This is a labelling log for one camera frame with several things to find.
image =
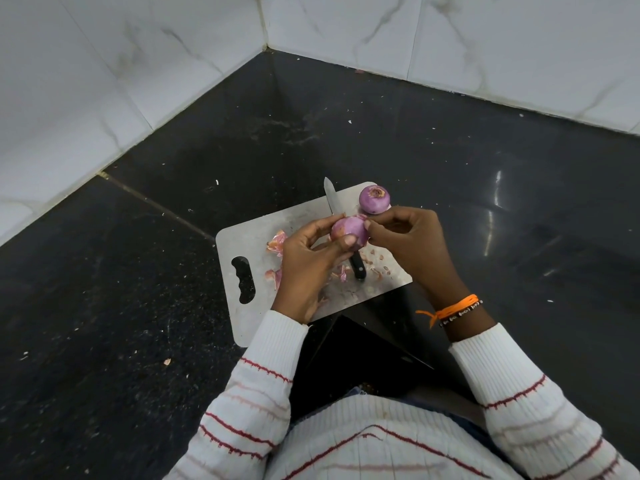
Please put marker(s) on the person's left hand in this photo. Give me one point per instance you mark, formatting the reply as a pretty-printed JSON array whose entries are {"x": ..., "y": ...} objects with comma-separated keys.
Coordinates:
[{"x": 305, "y": 274}]

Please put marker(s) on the person's right hand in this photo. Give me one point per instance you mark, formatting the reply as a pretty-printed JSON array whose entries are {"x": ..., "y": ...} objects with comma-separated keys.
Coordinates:
[{"x": 420, "y": 249}]

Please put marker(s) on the onion peel piece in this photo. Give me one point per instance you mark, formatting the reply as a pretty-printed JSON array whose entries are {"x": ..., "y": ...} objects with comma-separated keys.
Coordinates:
[
  {"x": 322, "y": 301},
  {"x": 384, "y": 270},
  {"x": 274, "y": 277},
  {"x": 341, "y": 272},
  {"x": 276, "y": 242}
]

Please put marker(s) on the purple onion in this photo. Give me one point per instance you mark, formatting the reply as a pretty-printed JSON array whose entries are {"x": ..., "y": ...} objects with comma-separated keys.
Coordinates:
[
  {"x": 352, "y": 227},
  {"x": 374, "y": 200}
]

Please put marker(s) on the person's left forearm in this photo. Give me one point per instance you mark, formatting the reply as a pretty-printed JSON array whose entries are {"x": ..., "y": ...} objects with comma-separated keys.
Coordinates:
[{"x": 245, "y": 399}]

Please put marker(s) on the person's right forearm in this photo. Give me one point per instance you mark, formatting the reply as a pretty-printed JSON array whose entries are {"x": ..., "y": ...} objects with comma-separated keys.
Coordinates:
[{"x": 540, "y": 404}]

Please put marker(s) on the orange thread wristband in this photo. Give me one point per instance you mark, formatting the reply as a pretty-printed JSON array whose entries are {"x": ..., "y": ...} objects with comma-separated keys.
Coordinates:
[{"x": 450, "y": 307}]

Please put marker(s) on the steel cutting board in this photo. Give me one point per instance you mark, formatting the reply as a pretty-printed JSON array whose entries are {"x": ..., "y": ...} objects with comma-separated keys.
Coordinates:
[{"x": 245, "y": 234}]

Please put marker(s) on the white red striped sweater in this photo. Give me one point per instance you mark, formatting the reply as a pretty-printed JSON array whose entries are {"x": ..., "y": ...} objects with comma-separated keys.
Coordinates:
[{"x": 380, "y": 434}]

